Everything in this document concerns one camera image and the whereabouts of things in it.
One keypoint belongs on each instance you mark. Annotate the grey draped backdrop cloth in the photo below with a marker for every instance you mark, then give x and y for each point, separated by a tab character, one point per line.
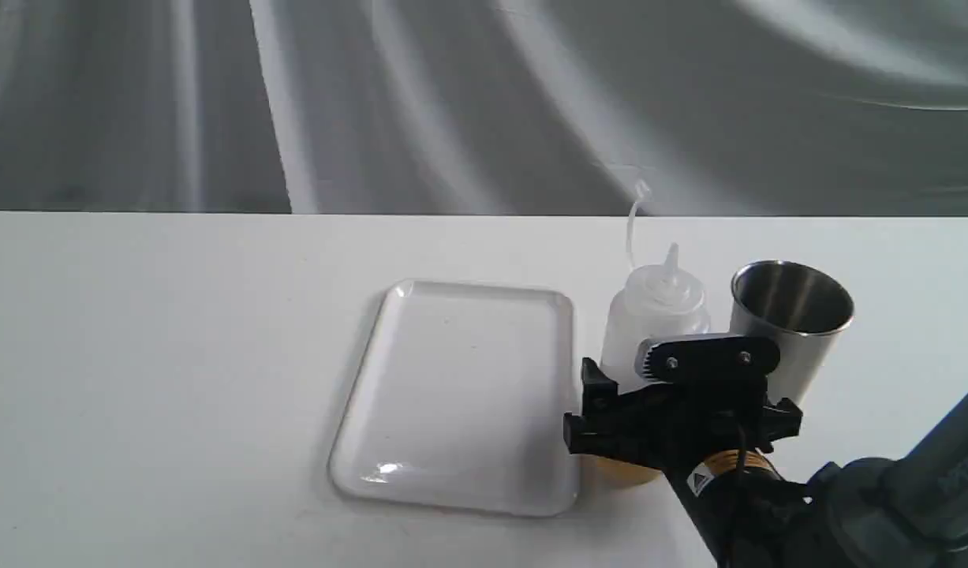
721	108

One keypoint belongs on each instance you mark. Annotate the translucent squeeze bottle amber liquid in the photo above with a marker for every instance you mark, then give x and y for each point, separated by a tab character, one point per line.
657	300

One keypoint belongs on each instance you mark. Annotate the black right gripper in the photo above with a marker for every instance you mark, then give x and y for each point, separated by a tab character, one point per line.
706	393

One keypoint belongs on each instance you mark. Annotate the white plastic tray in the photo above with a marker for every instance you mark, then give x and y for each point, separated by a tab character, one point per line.
458	401

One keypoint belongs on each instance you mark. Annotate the stainless steel cup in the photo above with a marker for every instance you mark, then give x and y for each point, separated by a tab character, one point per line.
801	309

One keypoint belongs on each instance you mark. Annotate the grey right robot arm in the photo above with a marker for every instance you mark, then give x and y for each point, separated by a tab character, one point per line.
872	512

